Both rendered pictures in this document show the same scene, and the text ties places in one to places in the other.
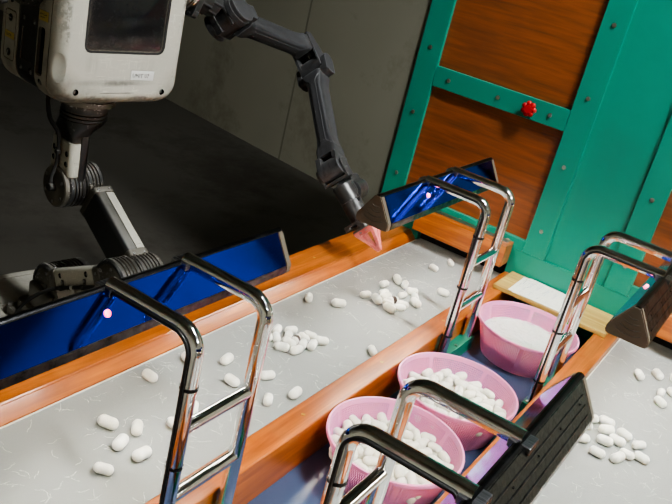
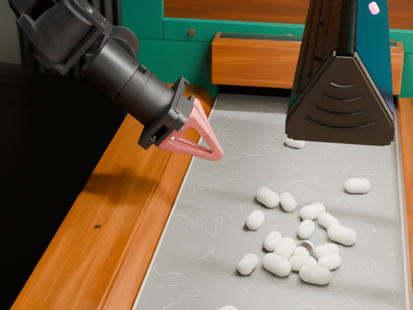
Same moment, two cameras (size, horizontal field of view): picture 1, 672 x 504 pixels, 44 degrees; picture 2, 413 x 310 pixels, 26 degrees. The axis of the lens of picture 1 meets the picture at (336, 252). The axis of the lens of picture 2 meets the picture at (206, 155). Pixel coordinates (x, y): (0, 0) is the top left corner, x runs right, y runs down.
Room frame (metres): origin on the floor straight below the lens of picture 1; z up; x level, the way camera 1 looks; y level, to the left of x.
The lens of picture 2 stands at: (1.12, 0.22, 1.33)
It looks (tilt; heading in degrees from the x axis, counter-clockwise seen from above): 26 degrees down; 342
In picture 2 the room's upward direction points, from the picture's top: straight up
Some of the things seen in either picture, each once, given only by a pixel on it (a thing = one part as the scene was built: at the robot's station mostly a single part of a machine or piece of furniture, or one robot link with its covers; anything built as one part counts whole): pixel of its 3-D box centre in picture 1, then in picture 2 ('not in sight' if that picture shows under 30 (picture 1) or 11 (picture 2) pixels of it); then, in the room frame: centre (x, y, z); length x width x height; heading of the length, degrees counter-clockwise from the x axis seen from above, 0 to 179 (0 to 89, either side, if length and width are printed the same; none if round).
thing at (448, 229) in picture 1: (461, 234); (306, 62); (2.35, -0.35, 0.83); 0.30 x 0.06 x 0.07; 62
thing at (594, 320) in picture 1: (555, 302); not in sight; (2.14, -0.63, 0.77); 0.33 x 0.15 x 0.01; 62
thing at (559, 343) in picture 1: (601, 337); not in sight; (1.70, -0.62, 0.90); 0.20 x 0.19 x 0.45; 152
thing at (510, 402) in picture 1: (451, 403); not in sight; (1.56, -0.32, 0.72); 0.27 x 0.27 x 0.10
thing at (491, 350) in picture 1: (523, 341); not in sight; (1.95, -0.53, 0.72); 0.27 x 0.27 x 0.10
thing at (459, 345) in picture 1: (445, 266); not in sight; (1.89, -0.27, 0.90); 0.20 x 0.19 x 0.45; 152
